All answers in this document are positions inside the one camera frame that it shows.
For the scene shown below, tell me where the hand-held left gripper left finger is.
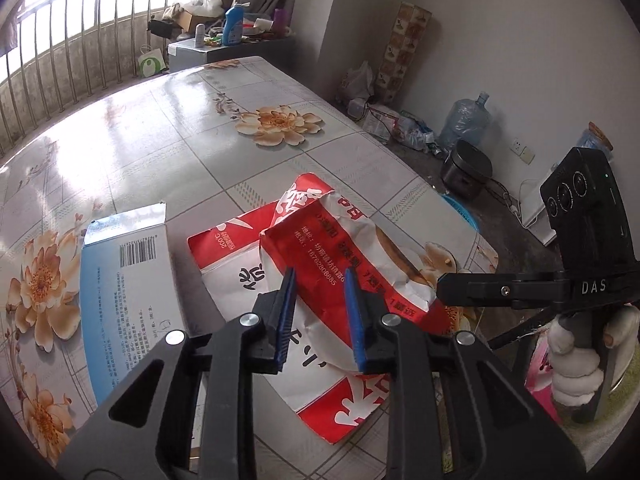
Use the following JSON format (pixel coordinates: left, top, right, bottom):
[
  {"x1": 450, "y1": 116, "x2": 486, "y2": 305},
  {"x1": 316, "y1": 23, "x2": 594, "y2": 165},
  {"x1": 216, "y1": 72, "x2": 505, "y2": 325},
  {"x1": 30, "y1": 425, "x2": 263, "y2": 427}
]
[{"x1": 55, "y1": 266, "x2": 297, "y2": 480}]

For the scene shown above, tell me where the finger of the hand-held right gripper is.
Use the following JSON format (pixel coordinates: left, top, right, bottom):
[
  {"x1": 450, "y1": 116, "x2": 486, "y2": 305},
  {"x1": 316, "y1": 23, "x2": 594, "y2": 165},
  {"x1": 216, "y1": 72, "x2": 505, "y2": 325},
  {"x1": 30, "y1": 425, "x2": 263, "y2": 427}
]
[
  {"x1": 435, "y1": 270, "x2": 571, "y2": 311},
  {"x1": 487, "y1": 310, "x2": 563, "y2": 352}
]

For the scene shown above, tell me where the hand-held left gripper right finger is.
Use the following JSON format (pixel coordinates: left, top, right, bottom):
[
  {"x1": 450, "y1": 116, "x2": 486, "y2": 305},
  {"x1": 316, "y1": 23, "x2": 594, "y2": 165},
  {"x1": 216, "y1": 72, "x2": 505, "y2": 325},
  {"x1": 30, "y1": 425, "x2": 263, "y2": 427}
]
[{"x1": 344, "y1": 267, "x2": 586, "y2": 480}]

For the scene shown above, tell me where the large red white snack bag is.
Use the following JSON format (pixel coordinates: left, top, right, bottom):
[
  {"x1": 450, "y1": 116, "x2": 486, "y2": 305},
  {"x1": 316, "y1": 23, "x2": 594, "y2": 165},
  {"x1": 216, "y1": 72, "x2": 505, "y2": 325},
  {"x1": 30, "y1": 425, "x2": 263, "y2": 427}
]
[{"x1": 187, "y1": 200, "x2": 396, "y2": 445}]

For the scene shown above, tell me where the blue plastic basket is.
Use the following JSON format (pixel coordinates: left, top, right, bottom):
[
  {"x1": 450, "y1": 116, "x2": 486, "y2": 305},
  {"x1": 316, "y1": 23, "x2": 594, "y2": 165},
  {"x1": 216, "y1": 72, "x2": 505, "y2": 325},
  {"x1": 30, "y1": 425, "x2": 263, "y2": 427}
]
[{"x1": 442, "y1": 192, "x2": 481, "y2": 241}]

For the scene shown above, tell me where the small red chestnut snack bag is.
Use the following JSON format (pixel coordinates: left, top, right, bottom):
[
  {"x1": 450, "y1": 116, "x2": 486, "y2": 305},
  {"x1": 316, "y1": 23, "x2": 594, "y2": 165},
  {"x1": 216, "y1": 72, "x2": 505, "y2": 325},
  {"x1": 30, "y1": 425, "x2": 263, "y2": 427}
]
[{"x1": 259, "y1": 174, "x2": 457, "y2": 378}]

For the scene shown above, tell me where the person's right hand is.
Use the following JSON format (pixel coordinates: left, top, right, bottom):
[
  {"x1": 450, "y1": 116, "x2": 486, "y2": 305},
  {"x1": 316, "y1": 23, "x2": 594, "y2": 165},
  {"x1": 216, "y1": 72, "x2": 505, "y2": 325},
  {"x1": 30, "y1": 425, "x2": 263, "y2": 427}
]
[{"x1": 546, "y1": 304, "x2": 640, "y2": 409}]

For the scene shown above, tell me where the pink printed cloth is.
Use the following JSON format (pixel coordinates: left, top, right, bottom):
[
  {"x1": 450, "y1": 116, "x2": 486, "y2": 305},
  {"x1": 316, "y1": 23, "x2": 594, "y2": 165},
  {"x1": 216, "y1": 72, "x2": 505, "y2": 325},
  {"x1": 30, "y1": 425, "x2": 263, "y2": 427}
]
[{"x1": 525, "y1": 330, "x2": 563, "y2": 411}]

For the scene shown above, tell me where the glass jar cork lid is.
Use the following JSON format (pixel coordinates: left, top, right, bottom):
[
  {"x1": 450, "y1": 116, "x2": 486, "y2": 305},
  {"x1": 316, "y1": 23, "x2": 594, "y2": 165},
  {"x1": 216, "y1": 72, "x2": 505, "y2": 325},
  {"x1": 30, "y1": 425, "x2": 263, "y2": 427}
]
[{"x1": 577, "y1": 121, "x2": 614, "y2": 161}]

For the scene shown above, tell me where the grey rice cooker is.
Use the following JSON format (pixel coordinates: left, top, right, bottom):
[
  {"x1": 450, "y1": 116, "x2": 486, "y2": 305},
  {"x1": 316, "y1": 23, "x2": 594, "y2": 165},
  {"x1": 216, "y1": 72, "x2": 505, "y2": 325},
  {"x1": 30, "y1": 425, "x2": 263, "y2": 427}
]
[{"x1": 440, "y1": 139, "x2": 493, "y2": 201}]

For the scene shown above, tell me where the blue water jug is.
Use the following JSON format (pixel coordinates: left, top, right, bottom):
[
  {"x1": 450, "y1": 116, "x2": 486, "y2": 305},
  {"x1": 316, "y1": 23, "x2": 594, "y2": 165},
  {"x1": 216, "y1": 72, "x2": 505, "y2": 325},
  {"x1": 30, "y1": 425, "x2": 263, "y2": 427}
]
[{"x1": 439, "y1": 91, "x2": 493, "y2": 153}]

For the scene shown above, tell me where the light blue carton box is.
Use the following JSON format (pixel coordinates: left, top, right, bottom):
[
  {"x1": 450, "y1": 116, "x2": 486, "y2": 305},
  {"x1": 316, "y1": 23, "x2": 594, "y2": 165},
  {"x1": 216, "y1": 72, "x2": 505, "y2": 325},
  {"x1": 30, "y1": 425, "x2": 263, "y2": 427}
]
[{"x1": 79, "y1": 202, "x2": 176, "y2": 411}]

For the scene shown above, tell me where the pile of packets and bottles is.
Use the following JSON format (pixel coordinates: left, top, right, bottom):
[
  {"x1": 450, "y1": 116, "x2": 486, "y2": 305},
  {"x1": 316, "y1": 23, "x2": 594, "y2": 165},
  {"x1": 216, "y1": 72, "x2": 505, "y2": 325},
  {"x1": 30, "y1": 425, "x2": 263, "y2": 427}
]
[{"x1": 347, "y1": 100, "x2": 441, "y2": 153}]

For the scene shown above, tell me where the white plastic bag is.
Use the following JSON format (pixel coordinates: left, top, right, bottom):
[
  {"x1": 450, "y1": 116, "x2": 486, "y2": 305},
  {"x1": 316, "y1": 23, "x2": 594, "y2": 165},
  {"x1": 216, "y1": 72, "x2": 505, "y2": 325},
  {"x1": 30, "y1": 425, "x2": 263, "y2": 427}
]
[{"x1": 340, "y1": 60, "x2": 376, "y2": 106}]

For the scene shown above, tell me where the tall patterned cardboard box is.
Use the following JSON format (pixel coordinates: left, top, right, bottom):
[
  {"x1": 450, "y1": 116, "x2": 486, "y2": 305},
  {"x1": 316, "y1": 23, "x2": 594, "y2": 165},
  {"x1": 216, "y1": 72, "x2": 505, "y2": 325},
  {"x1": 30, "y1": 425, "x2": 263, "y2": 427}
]
[{"x1": 375, "y1": 2, "x2": 433, "y2": 106}]

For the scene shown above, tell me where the dark low cabinet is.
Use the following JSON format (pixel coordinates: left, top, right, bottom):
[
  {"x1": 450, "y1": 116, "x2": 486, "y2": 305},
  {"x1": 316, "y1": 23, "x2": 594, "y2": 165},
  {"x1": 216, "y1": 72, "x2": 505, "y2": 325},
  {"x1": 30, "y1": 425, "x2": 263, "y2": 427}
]
[{"x1": 167, "y1": 35, "x2": 296, "y2": 73}]

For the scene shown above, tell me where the white paper bag green logo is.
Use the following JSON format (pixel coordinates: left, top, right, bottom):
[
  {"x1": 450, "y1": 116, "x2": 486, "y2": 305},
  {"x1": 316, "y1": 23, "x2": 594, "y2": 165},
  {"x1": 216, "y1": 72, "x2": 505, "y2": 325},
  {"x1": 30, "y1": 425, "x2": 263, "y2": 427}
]
[{"x1": 137, "y1": 45, "x2": 168, "y2": 78}]

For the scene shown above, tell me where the blue detergent bottle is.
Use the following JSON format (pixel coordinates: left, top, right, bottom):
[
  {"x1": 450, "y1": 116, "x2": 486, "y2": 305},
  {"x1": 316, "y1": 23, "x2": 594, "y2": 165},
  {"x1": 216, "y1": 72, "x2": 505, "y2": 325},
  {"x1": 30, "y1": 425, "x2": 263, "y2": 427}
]
[{"x1": 223, "y1": 4, "x2": 246, "y2": 46}]

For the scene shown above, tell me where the small open cardboard box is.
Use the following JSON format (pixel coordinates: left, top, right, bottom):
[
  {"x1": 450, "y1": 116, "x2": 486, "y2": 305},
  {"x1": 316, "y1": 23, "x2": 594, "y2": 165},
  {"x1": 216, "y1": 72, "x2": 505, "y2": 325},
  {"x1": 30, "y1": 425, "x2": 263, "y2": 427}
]
[{"x1": 170, "y1": 7, "x2": 201, "y2": 33}]

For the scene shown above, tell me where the metal window railing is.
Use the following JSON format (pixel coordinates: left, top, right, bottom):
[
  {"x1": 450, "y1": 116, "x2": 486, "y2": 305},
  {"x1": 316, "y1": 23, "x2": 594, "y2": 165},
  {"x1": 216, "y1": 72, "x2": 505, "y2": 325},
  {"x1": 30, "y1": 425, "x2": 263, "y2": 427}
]
[{"x1": 0, "y1": 0, "x2": 241, "y2": 156}]

